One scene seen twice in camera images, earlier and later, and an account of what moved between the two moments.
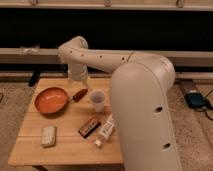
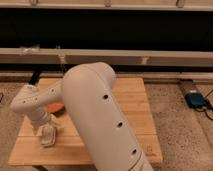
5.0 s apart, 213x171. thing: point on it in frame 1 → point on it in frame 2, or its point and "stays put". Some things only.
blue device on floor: (196, 100) stays put
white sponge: (49, 136) stays put
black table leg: (34, 77) stays put
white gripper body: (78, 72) → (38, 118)
